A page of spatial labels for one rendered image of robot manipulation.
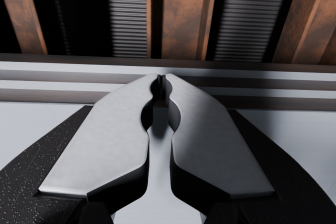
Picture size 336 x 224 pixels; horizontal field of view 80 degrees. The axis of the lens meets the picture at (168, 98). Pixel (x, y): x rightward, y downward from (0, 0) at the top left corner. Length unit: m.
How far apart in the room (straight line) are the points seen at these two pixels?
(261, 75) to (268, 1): 0.31
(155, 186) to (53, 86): 0.12
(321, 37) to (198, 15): 0.19
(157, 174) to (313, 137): 0.13
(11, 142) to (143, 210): 0.14
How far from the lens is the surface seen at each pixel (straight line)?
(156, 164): 0.18
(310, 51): 0.40
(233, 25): 0.47
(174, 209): 0.24
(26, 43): 0.38
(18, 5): 0.36
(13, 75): 0.19
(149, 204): 0.23
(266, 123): 0.17
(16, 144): 0.20
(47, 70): 0.19
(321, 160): 0.22
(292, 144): 0.19
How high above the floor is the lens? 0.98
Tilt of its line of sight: 58 degrees down
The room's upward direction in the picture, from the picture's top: 178 degrees clockwise
